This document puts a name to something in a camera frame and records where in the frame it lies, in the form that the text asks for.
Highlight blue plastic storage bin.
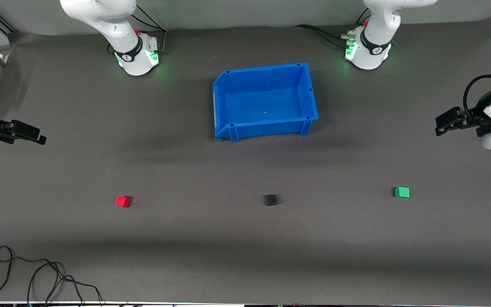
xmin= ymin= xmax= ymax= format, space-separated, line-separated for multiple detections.
xmin=212 ymin=63 xmax=319 ymax=143

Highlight black left arm wrist cable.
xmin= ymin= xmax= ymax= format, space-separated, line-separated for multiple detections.
xmin=462 ymin=75 xmax=491 ymax=125

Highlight aluminium frame rail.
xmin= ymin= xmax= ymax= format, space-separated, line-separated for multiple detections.
xmin=0 ymin=6 xmax=18 ymax=35

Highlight thin black tangled cable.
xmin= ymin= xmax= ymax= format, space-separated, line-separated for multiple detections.
xmin=0 ymin=246 xmax=104 ymax=306

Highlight black left arm base cables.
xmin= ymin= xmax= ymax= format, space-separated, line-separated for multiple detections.
xmin=295 ymin=9 xmax=372 ymax=48

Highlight black arm base cables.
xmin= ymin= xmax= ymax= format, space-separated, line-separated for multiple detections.
xmin=107 ymin=4 xmax=168 ymax=55
xmin=295 ymin=9 xmax=372 ymax=48

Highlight black right arm base cables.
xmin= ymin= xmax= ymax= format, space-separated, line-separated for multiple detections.
xmin=107 ymin=4 xmax=168 ymax=55

